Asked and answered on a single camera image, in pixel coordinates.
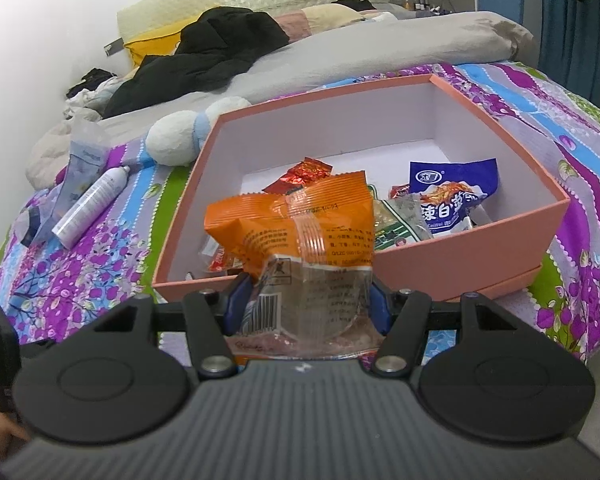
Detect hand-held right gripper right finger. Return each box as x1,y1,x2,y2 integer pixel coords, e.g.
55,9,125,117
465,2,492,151
368,280,524,378

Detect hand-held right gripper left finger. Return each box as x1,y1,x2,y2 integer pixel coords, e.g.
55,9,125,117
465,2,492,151
87,272,256,379

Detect orange snack packet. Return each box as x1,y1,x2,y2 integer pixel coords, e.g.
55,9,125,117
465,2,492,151
203,170,377,362

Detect pink cardboard box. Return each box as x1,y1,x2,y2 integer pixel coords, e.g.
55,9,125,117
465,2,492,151
152,74,572,304

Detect blue snack packet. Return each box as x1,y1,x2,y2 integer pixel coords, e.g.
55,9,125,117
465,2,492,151
409,159,500,237

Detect pile of assorted snack packets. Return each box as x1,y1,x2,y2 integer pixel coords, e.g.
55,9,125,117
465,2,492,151
200,156,481,277

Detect person's left hand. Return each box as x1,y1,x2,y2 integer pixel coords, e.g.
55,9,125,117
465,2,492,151
0,402,32,461

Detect dark blue pouch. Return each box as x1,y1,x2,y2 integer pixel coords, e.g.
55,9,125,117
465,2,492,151
22,207,47,247

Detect purple floral bedsheet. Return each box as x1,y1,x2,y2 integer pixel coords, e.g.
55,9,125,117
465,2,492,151
0,60,600,403

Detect white spray can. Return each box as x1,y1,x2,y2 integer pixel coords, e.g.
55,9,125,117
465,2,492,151
52,166,131,250

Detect white and blue plush toy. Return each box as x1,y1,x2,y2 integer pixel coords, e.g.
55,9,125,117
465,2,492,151
146,96,254,166

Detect clear plastic bag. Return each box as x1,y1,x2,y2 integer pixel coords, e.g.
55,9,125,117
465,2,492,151
20,109,112,249

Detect black jacket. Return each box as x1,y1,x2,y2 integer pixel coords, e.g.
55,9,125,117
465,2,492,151
102,6,291,119

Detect grey duvet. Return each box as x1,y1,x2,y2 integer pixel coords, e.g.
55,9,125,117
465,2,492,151
25,10,536,191

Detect pile of clothes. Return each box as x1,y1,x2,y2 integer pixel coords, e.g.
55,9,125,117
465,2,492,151
65,67,119,114

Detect yellow pillow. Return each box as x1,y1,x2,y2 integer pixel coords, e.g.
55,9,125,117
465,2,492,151
124,22,192,69

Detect beige pillow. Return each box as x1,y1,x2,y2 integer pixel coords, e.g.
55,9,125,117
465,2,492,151
275,4,367,44

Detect cluster of small bottles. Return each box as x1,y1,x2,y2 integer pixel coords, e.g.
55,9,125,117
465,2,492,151
402,0,454,14

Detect blue curtain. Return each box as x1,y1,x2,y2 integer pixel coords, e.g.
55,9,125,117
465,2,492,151
537,0,600,117

